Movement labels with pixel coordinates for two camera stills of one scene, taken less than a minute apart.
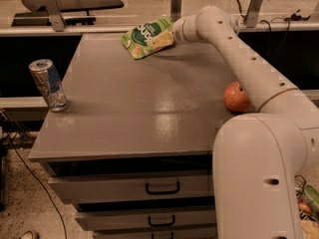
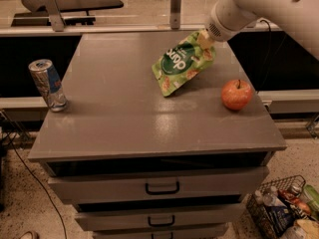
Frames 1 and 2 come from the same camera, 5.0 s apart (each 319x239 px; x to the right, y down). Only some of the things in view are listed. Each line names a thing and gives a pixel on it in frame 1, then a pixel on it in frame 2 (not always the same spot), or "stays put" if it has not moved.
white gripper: x=179 y=30 to x=218 y=26
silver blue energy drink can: x=51 y=84 stays put
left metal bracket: x=54 y=9 stays put
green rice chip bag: x=137 y=41 to x=180 y=63
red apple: x=235 y=98 stays put
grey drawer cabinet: x=133 y=151 stays put
